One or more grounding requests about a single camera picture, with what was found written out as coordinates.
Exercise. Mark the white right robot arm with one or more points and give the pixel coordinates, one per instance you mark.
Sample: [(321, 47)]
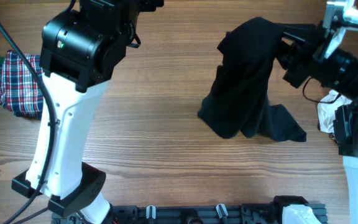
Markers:
[(345, 72)]

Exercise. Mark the black t-shirt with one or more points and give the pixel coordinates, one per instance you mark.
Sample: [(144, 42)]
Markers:
[(238, 101)]

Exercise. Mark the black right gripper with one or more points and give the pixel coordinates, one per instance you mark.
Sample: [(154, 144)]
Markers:
[(300, 56)]

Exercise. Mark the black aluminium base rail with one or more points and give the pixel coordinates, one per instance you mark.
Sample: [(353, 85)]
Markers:
[(240, 214)]

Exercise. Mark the plaid folded shirt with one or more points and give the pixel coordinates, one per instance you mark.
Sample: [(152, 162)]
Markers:
[(19, 92)]

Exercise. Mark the white crumpled cloth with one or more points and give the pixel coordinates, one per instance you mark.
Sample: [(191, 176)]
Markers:
[(326, 110)]

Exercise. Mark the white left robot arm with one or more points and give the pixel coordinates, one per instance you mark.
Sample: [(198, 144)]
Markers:
[(79, 52)]

